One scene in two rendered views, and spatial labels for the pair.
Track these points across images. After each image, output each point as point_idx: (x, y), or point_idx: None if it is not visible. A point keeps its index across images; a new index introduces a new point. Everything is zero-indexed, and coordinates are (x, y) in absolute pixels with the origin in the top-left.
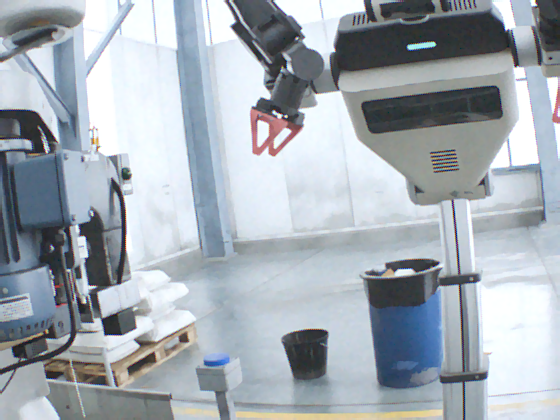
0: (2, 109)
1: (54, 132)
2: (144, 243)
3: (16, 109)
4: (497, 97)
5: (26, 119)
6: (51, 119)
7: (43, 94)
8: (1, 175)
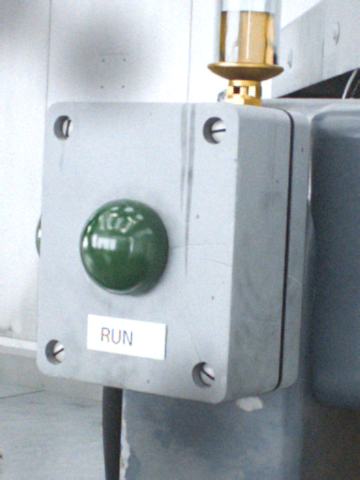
0: (334, 89)
1: (357, 52)
2: None
3: (315, 87)
4: None
5: (340, 77)
6: (333, 35)
7: (297, 22)
8: None
